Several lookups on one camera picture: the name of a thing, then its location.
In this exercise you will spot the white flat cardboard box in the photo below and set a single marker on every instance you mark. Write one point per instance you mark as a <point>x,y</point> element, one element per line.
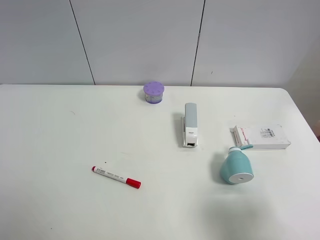
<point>270,137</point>

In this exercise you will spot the red and white marker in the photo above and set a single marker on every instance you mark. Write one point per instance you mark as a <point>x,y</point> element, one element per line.
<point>126,180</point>

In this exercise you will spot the white and grey stapler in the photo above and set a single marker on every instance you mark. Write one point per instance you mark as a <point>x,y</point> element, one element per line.
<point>190,125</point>

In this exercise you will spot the purple lidded round container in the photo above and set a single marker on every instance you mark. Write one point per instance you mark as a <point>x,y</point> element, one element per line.
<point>153,92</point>

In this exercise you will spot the teal pencil sharpener with crank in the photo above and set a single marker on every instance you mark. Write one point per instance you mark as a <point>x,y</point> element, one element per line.
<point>236,168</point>

